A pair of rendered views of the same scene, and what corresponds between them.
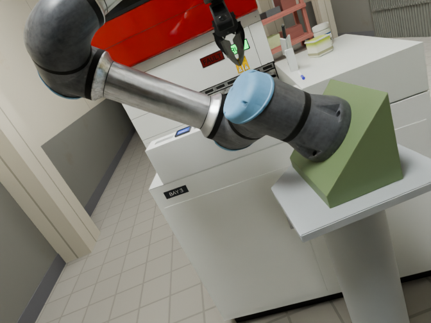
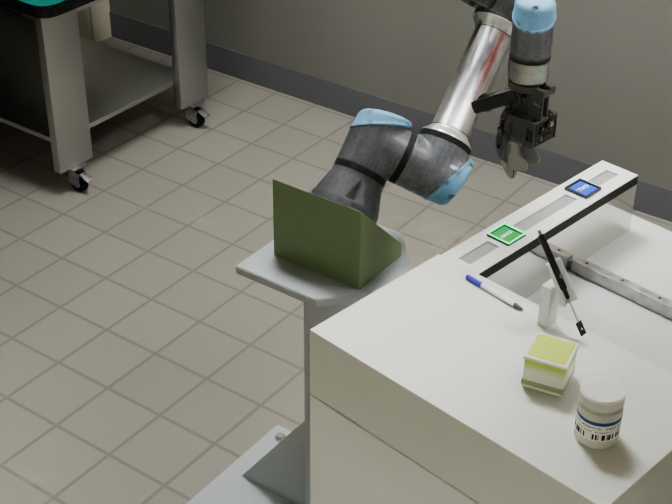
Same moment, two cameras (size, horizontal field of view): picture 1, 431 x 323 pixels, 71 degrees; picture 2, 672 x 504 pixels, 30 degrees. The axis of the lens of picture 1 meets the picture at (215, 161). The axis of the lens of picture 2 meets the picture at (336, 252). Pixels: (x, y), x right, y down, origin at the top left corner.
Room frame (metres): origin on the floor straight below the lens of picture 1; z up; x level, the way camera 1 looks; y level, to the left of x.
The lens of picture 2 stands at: (1.80, -2.16, 2.29)
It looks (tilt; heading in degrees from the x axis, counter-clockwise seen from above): 33 degrees down; 122
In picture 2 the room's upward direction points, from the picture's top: 1 degrees clockwise
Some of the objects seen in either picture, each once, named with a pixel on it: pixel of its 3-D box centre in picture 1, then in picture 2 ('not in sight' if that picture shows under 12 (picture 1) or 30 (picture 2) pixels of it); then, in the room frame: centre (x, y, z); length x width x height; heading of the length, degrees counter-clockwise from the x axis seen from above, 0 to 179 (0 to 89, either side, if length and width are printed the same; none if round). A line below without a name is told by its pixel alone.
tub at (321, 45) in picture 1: (319, 46); (549, 364); (1.22, -0.58, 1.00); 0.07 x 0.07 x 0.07; 7
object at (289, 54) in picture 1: (288, 53); (557, 296); (1.17, -0.43, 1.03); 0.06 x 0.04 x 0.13; 168
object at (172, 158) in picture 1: (227, 136); (540, 241); (0.99, -0.07, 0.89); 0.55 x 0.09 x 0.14; 78
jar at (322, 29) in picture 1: (322, 35); (599, 412); (1.35, -0.66, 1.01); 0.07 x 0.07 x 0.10
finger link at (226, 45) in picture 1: (230, 52); (526, 156); (0.98, -0.18, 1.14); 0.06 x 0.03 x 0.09; 168
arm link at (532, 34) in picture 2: not in sight; (532, 27); (0.97, -0.19, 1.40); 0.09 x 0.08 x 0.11; 113
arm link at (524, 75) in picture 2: not in sight; (529, 68); (0.98, -0.20, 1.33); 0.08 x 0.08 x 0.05
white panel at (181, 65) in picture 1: (195, 83); not in sight; (1.59, -0.07, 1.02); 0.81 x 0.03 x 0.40; 78
